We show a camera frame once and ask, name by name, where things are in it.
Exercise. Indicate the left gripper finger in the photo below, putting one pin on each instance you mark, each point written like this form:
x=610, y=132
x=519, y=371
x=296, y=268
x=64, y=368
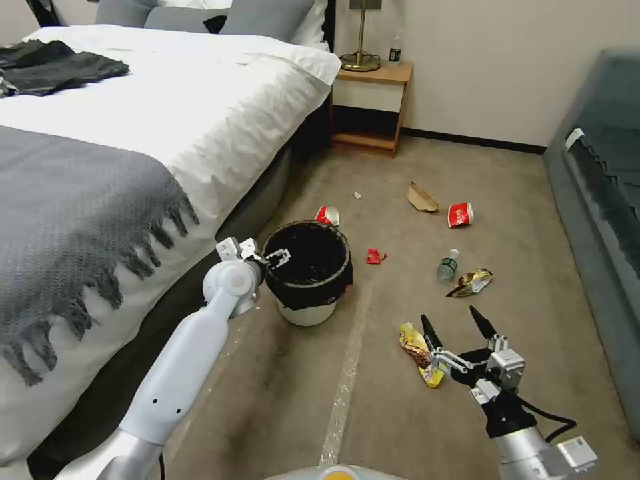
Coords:
x=280, y=253
x=276, y=263

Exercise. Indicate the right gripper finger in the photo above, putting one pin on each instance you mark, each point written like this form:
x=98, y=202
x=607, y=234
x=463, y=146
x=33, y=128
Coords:
x=434, y=340
x=485, y=325

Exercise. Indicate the white trash can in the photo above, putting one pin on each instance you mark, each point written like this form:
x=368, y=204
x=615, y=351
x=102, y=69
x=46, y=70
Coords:
x=305, y=312

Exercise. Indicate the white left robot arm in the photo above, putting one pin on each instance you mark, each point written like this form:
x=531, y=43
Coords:
x=190, y=350

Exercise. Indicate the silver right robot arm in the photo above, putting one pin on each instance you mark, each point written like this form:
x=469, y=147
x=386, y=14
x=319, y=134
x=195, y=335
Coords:
x=520, y=450

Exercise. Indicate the pale floor tape strip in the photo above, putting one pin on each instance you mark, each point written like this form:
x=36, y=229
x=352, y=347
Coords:
x=345, y=380

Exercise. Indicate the yellow snack wrapper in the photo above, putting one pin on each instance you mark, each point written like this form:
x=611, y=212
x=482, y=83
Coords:
x=415, y=345

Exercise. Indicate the black bin liner bag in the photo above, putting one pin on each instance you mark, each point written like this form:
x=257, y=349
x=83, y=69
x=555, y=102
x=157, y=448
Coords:
x=307, y=260

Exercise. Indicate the gold snack bag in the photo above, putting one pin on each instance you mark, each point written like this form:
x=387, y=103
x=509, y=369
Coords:
x=472, y=281

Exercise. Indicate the red paper cup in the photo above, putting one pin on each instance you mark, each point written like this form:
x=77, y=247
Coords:
x=326, y=215

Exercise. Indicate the clear green-label plastic bottle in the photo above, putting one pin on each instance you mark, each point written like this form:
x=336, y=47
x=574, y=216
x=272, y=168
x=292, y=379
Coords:
x=447, y=269

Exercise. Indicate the red crumpled wrapper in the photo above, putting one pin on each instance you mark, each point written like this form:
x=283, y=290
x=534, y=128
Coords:
x=375, y=256

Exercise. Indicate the red noodle cup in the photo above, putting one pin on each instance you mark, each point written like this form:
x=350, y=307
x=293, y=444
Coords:
x=460, y=215

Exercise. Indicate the brown paper bag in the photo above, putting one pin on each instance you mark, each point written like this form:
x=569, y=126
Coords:
x=421, y=199

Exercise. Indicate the teal grey sofa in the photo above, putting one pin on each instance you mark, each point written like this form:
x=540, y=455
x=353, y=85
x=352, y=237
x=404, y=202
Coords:
x=600, y=200

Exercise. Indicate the white bed duvet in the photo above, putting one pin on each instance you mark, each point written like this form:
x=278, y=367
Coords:
x=200, y=100

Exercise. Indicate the white robot front shell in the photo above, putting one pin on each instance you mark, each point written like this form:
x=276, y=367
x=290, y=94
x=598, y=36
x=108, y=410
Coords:
x=310, y=474

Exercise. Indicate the black baseboard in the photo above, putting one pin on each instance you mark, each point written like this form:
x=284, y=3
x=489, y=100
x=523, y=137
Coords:
x=475, y=140

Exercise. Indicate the grey fringed blanket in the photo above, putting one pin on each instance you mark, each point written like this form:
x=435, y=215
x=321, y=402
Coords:
x=75, y=200

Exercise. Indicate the wooden nightstand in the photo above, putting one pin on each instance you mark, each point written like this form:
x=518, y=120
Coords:
x=372, y=75

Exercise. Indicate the white sofa tag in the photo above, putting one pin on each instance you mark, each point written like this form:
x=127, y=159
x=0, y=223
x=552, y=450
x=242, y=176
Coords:
x=575, y=138

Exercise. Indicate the brass table lamp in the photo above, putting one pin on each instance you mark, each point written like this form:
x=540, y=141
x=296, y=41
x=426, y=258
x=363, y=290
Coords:
x=361, y=62

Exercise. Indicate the spray bottle with green label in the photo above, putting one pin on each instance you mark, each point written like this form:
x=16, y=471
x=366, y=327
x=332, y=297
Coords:
x=395, y=56

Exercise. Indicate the white pillow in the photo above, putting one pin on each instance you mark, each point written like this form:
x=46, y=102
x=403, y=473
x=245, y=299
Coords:
x=312, y=25

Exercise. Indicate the black headboard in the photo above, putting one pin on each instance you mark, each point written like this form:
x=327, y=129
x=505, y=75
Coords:
x=329, y=25

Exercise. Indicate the large grey pillow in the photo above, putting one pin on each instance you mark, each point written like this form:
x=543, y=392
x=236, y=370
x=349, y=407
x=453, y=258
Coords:
x=265, y=17

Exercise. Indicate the black clothing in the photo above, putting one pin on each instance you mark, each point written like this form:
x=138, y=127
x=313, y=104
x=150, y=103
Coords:
x=60, y=67

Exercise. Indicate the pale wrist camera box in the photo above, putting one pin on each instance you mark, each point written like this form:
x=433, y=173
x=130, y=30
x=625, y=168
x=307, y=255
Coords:
x=507, y=367

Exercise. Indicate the wall switch panel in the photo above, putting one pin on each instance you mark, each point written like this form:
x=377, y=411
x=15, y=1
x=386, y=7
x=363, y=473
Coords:
x=365, y=4

